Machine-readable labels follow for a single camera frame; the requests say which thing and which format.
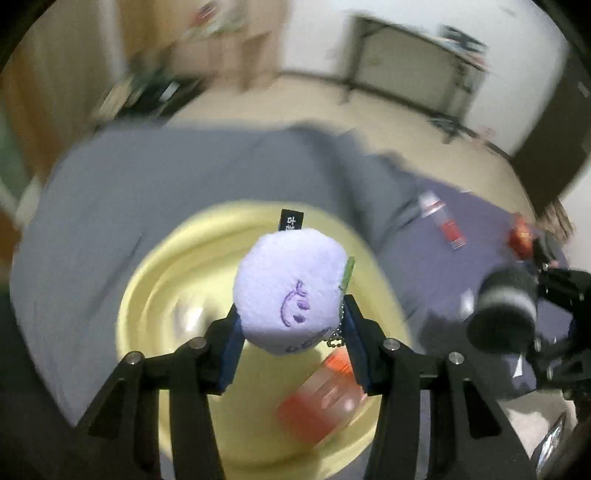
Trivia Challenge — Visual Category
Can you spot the dark door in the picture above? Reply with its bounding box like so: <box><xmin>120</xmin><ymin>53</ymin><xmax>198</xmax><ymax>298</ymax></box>
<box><xmin>510</xmin><ymin>46</ymin><xmax>591</xmax><ymax>213</ymax></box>

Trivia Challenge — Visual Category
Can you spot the purple plush ball keychain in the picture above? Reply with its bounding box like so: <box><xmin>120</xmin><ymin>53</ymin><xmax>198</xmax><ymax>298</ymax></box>
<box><xmin>233</xmin><ymin>210</ymin><xmax>356</xmax><ymax>356</ymax></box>

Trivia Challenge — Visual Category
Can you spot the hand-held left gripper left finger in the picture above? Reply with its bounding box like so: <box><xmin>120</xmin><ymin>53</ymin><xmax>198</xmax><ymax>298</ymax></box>
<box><xmin>76</xmin><ymin>307</ymin><xmax>245</xmax><ymax>480</ymax></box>

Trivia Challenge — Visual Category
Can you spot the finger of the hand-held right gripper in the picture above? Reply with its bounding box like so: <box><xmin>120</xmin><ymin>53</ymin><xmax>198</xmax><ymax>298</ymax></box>
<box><xmin>524</xmin><ymin>337</ymin><xmax>591</xmax><ymax>388</ymax></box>
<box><xmin>529</xmin><ymin>233</ymin><xmax>561</xmax><ymax>275</ymax></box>

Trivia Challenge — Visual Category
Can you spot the wooden cabinet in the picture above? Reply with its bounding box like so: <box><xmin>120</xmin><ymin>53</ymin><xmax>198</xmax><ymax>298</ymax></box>
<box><xmin>0</xmin><ymin>0</ymin><xmax>296</xmax><ymax>185</ymax></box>

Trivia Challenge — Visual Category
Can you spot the black foam cylinder white band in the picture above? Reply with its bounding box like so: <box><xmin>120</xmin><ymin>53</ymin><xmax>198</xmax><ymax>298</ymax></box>
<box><xmin>466</xmin><ymin>265</ymin><xmax>541</xmax><ymax>354</ymax></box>

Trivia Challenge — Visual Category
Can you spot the silver red cigarette box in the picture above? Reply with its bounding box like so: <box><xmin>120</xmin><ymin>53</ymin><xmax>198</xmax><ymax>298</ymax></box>
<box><xmin>418</xmin><ymin>191</ymin><xmax>467</xmax><ymax>252</ymax></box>

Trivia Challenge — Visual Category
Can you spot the red lighter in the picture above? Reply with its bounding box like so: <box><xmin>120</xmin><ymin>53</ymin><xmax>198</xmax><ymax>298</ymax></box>
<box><xmin>508</xmin><ymin>215</ymin><xmax>536</xmax><ymax>259</ymax></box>

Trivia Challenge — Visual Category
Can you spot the folding table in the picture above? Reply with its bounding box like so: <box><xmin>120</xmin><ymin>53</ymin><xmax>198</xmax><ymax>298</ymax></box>
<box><xmin>342</xmin><ymin>11</ymin><xmax>490</xmax><ymax>144</ymax></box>

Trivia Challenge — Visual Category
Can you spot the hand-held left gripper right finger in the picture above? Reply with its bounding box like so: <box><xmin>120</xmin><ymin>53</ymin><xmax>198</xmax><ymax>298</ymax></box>
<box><xmin>344</xmin><ymin>295</ymin><xmax>536</xmax><ymax>480</ymax></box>

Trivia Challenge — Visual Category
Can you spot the yellow plastic basin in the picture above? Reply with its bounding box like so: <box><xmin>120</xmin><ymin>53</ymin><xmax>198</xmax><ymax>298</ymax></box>
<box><xmin>115</xmin><ymin>200</ymin><xmax>411</xmax><ymax>480</ymax></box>

